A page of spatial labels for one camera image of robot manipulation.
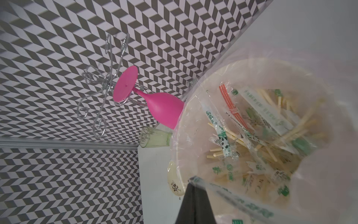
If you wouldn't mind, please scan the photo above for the green translucent cup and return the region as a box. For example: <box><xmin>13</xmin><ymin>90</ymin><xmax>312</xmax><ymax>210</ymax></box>
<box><xmin>139</xmin><ymin>127</ymin><xmax>172</xmax><ymax>148</ymax></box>

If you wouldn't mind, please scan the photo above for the pink plastic goblet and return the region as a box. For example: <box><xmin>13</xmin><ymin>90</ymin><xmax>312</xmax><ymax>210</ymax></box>
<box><xmin>113</xmin><ymin>66</ymin><xmax>184</xmax><ymax>130</ymax></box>

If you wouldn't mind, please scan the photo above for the metal cup rack stand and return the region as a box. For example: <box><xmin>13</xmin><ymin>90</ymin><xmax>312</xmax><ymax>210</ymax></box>
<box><xmin>76</xmin><ymin>33</ymin><xmax>149</xmax><ymax>138</ymax></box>

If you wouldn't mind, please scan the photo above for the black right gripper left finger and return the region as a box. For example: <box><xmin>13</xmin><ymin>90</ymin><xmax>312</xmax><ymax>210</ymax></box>
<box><xmin>175</xmin><ymin>183</ymin><xmax>196</xmax><ymax>224</ymax></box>

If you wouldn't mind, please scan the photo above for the cream plate back right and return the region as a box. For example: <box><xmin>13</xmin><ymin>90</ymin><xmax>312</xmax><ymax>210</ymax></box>
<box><xmin>167</xmin><ymin>161</ymin><xmax>185</xmax><ymax>197</ymax></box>

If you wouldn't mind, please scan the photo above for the clear plastic chopstick wrapper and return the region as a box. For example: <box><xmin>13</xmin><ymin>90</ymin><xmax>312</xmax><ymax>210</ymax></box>
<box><xmin>188</xmin><ymin>176</ymin><xmax>299</xmax><ymax>224</ymax></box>

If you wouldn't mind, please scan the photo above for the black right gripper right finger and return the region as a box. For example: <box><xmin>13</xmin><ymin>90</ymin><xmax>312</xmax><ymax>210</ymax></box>
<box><xmin>195</xmin><ymin>188</ymin><xmax>216</xmax><ymax>224</ymax></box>

